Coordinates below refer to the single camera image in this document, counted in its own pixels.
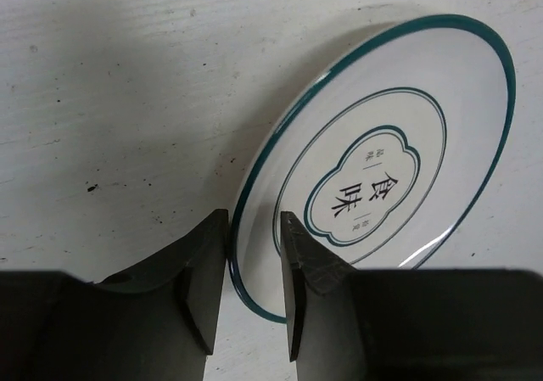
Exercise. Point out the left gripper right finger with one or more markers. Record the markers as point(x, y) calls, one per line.
point(316, 302)

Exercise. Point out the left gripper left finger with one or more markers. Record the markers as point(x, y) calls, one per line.
point(192, 268)

